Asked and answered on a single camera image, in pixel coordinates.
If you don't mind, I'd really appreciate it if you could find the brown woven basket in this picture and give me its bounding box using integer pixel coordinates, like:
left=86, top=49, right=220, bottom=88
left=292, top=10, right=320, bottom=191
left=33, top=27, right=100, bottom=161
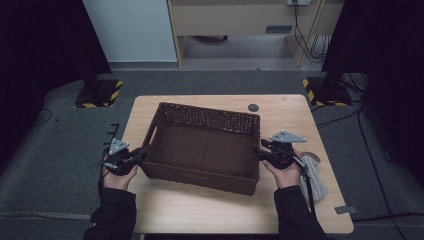
left=139, top=101, right=261, bottom=197

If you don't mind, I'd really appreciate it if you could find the thin looped floor cable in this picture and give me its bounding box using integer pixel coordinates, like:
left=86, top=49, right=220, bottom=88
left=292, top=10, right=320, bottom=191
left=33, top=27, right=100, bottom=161
left=32, top=108, right=54, bottom=127

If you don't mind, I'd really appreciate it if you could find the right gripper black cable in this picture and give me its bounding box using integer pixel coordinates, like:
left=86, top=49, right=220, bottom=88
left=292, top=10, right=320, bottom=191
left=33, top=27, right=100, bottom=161
left=293, top=155, right=317, bottom=218

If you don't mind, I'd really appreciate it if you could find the black yellow striped stand base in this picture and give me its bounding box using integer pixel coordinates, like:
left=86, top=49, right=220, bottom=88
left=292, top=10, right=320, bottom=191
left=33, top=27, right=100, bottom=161
left=302, top=76, right=353, bottom=108
left=73, top=78, right=124, bottom=109

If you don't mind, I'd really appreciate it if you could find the black curtain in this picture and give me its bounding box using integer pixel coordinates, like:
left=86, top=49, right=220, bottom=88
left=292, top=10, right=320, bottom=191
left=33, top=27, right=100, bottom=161
left=321, top=0, right=424, bottom=188
left=0, top=0, right=113, bottom=168

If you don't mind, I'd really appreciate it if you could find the person's left hand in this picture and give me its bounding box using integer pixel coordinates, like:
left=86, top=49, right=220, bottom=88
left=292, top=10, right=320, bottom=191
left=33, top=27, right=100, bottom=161
left=102, top=165, right=139, bottom=191

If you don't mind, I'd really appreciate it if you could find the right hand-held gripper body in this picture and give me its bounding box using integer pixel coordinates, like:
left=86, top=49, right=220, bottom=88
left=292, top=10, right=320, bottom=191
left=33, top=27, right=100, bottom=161
left=266, top=129, right=307, bottom=169

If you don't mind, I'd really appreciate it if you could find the grey cabinet label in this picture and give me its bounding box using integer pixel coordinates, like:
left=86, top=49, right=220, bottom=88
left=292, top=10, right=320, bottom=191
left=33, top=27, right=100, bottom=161
left=265, top=24, right=293, bottom=34

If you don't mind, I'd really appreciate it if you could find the black cable bundle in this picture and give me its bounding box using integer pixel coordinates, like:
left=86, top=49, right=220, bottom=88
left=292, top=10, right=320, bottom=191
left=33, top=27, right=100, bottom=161
left=292, top=0, right=333, bottom=64

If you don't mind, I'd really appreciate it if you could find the beige wooden cabinet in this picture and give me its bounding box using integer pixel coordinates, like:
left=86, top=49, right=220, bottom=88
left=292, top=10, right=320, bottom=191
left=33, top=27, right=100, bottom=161
left=166, top=0, right=346, bottom=68

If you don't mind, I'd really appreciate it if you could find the long black floor cable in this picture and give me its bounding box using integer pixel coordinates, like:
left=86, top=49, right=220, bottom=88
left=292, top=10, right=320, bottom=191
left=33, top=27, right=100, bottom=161
left=357, top=108, right=401, bottom=240

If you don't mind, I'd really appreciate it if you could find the person's right hand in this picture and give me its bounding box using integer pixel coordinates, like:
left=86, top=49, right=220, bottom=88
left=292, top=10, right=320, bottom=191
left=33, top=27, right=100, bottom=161
left=262, top=151, right=303, bottom=190

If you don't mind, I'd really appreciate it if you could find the grey striped cloth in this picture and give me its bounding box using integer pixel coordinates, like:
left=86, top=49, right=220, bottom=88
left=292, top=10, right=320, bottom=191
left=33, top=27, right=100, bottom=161
left=298, top=151, right=328, bottom=203

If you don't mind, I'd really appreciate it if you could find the white panel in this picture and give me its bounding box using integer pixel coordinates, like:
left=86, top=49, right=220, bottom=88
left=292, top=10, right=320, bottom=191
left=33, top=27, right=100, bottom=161
left=82, top=0, right=178, bottom=63

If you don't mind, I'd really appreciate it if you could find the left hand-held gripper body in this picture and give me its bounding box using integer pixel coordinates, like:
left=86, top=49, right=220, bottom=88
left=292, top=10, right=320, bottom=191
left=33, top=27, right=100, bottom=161
left=102, top=137, right=138, bottom=176

